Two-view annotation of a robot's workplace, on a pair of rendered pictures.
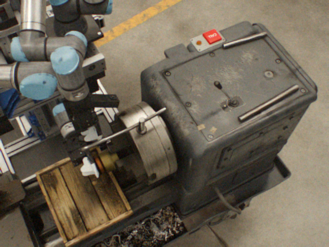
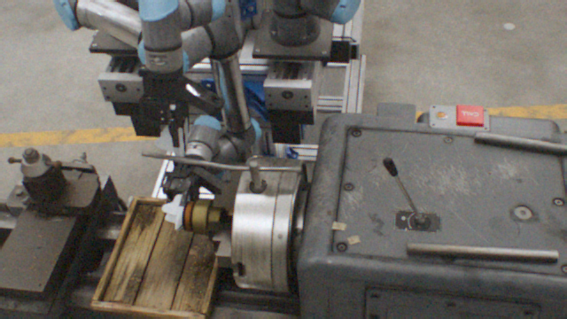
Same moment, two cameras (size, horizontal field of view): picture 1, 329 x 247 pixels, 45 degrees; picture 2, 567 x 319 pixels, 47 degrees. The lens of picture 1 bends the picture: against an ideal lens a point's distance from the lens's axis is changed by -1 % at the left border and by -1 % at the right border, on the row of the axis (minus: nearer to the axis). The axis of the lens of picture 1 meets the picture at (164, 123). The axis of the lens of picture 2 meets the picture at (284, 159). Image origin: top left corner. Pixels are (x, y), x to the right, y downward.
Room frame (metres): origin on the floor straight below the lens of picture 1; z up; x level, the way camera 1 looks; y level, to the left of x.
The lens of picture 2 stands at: (0.07, -0.62, 2.33)
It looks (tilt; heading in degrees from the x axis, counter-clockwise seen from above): 48 degrees down; 44
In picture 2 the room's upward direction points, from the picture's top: 6 degrees counter-clockwise
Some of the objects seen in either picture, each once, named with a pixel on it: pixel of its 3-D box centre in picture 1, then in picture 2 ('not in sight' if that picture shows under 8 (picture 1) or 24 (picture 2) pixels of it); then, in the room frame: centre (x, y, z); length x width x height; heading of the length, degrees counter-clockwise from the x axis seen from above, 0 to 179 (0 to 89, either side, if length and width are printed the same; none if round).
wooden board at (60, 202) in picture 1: (83, 193); (167, 256); (0.56, 0.33, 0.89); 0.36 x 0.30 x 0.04; 31
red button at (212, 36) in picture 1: (212, 37); (469, 116); (1.14, -0.19, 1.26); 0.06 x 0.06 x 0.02; 31
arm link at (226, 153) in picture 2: not in sight; (213, 159); (0.84, 0.41, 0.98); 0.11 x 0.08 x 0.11; 177
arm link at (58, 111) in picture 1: (65, 117); (204, 137); (0.82, 0.42, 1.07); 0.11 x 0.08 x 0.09; 30
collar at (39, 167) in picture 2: not in sight; (34, 162); (0.46, 0.66, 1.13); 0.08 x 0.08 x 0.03
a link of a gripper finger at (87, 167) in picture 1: (88, 168); (174, 210); (0.59, 0.29, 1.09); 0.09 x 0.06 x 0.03; 30
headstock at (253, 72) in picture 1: (222, 103); (438, 237); (0.93, -0.25, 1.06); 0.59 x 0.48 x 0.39; 121
